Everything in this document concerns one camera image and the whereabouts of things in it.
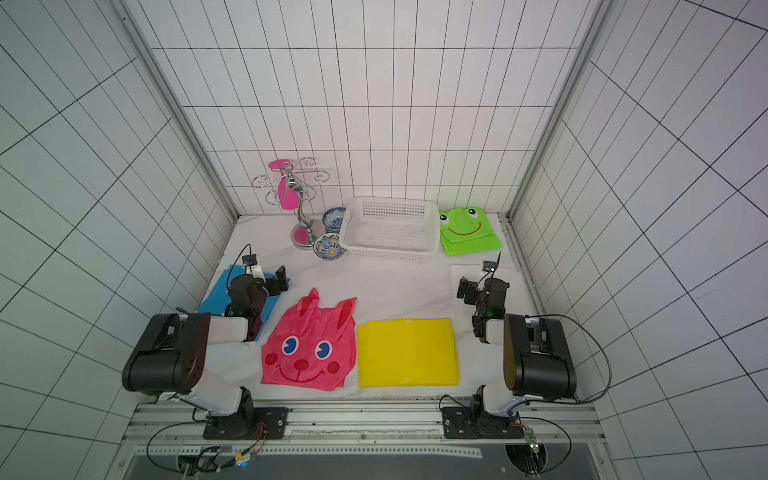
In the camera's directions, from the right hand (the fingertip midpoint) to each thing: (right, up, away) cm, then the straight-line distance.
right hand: (469, 275), depth 95 cm
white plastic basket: (-24, +16, +19) cm, 34 cm away
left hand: (-65, +1, 0) cm, 65 cm away
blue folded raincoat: (-83, -9, 0) cm, 84 cm away
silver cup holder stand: (-56, +31, -3) cm, 64 cm away
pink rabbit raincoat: (-49, -20, -10) cm, 53 cm away
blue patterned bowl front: (-49, +9, +12) cm, 51 cm away
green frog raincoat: (+4, +15, +19) cm, 24 cm away
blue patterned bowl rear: (-49, +20, +21) cm, 57 cm away
